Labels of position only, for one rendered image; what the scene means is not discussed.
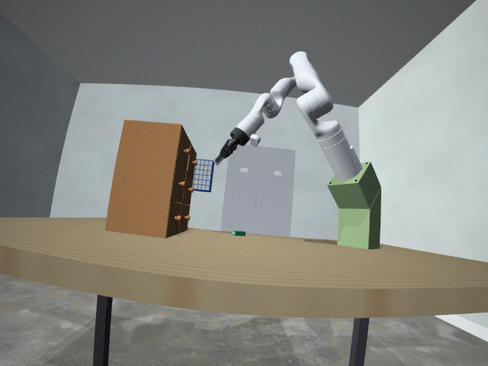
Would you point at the small brown wooden chest of drawers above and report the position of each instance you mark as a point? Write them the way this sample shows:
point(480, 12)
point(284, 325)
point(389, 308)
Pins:
point(141, 189)

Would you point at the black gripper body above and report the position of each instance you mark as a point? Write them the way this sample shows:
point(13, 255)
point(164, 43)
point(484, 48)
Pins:
point(240, 137)

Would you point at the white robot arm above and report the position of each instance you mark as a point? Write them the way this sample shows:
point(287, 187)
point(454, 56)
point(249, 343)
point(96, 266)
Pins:
point(314, 104)

